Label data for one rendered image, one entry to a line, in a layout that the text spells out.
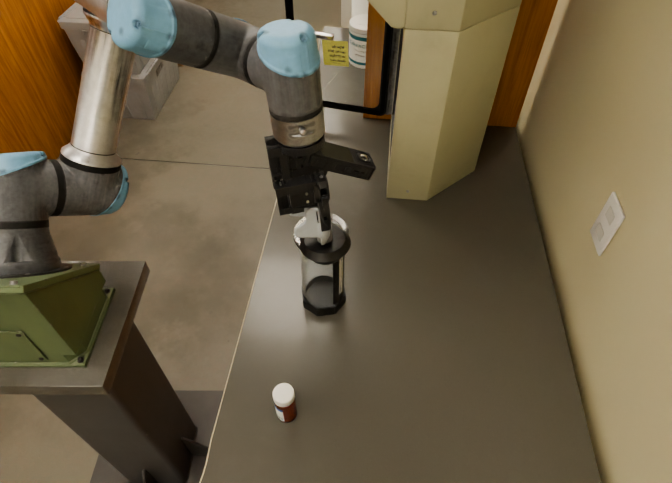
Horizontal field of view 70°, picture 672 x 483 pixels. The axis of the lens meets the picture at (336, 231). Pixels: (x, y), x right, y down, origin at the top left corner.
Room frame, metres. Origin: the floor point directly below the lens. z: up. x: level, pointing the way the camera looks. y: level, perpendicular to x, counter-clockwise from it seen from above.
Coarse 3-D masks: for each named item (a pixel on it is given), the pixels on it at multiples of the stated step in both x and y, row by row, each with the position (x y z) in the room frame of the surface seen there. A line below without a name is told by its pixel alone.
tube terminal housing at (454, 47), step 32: (416, 0) 0.95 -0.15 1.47; (448, 0) 0.94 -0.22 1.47; (480, 0) 0.97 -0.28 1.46; (512, 0) 1.04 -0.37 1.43; (416, 32) 0.95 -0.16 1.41; (448, 32) 0.94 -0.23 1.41; (480, 32) 0.98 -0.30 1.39; (512, 32) 1.06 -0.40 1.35; (416, 64) 0.95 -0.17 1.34; (448, 64) 0.94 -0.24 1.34; (480, 64) 1.00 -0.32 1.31; (416, 96) 0.95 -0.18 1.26; (448, 96) 0.94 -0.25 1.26; (480, 96) 1.02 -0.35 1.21; (416, 128) 0.95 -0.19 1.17; (448, 128) 0.96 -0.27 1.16; (480, 128) 1.05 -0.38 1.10; (416, 160) 0.94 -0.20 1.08; (448, 160) 0.98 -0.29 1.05; (416, 192) 0.94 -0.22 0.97
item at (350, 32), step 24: (312, 0) 1.32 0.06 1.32; (336, 0) 1.30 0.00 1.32; (360, 0) 1.28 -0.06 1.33; (312, 24) 1.32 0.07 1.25; (336, 24) 1.30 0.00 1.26; (360, 24) 1.28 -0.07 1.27; (384, 24) 1.27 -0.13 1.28; (336, 48) 1.30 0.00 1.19; (360, 48) 1.28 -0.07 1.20; (336, 72) 1.30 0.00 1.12; (360, 72) 1.28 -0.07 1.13; (336, 96) 1.30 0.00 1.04; (360, 96) 1.28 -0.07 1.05
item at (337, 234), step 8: (336, 232) 0.57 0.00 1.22; (344, 232) 0.57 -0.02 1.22; (304, 240) 0.56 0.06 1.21; (312, 240) 0.56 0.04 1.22; (320, 240) 0.55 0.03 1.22; (328, 240) 0.55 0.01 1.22; (336, 240) 0.55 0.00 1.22; (344, 240) 0.55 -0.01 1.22; (304, 248) 0.54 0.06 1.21; (312, 248) 0.54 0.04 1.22; (320, 248) 0.54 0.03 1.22; (328, 248) 0.54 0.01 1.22; (336, 248) 0.53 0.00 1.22; (344, 248) 0.54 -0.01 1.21; (312, 256) 0.52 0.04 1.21; (320, 256) 0.52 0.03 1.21; (328, 256) 0.52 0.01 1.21; (336, 256) 0.52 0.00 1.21; (328, 264) 0.53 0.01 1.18
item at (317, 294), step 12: (336, 216) 0.66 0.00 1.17; (348, 228) 0.63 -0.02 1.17; (300, 240) 0.60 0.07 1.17; (300, 252) 0.60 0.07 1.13; (300, 264) 0.61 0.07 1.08; (312, 264) 0.58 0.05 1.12; (312, 276) 0.58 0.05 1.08; (324, 276) 0.58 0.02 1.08; (312, 288) 0.58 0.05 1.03; (324, 288) 0.58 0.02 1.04; (312, 300) 0.58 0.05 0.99; (324, 300) 0.58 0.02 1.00
